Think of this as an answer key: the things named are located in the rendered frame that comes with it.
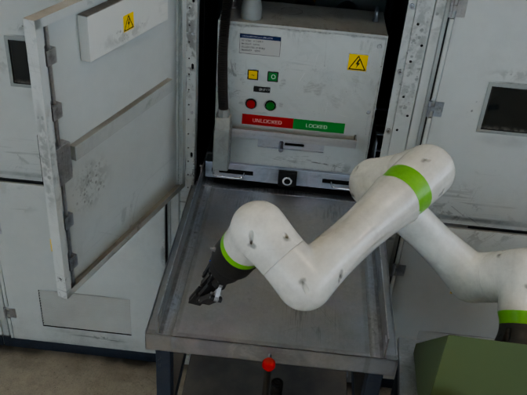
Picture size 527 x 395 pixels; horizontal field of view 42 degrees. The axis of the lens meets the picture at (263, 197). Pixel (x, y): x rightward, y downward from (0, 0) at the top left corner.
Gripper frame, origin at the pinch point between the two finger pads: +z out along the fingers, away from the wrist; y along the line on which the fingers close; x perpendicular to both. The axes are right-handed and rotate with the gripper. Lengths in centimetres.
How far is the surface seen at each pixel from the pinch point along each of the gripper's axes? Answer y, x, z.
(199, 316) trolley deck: 3.2, -5.9, 18.3
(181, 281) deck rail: 14.5, -1.4, 24.8
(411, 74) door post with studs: 75, -48, -18
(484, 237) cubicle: 52, -96, 15
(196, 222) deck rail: 39, -5, 35
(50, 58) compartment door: 34, 46, -22
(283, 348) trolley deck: -4.5, -24.9, 7.5
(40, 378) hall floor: 13, 21, 132
